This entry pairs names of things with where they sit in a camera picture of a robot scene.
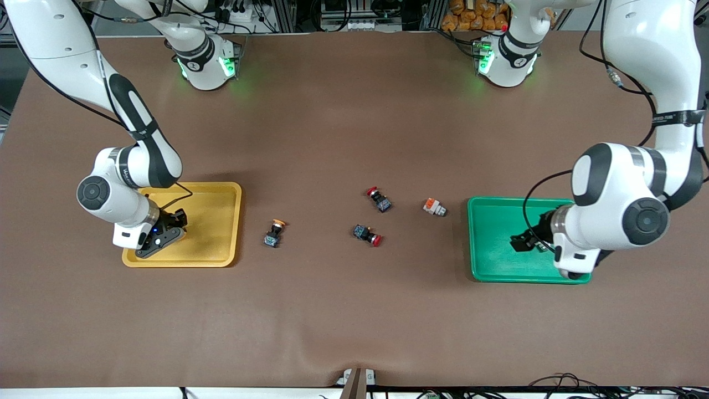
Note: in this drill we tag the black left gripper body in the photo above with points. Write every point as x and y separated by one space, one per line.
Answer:
543 228

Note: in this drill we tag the yellow push button switch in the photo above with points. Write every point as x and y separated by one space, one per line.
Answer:
273 233

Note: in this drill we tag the white button with orange block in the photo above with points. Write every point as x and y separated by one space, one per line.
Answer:
433 207

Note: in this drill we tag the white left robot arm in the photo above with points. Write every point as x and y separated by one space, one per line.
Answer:
637 183

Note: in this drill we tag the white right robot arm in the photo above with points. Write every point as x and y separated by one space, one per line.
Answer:
61 44

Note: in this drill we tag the green plastic tray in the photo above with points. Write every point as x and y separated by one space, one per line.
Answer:
498 244

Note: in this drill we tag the yellow plastic tray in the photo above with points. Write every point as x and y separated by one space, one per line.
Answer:
213 221

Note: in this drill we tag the brown table mat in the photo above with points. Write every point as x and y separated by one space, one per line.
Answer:
354 310

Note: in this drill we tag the white power strip with plugs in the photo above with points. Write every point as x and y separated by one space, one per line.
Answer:
241 14

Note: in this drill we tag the metal table clamp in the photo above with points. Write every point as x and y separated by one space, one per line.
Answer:
354 382

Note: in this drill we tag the pile of orange items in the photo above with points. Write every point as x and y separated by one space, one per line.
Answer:
471 14

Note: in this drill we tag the long white power strip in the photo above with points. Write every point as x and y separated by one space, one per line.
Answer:
360 25

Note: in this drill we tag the red push button switch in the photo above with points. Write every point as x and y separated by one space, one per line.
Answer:
366 234
380 200

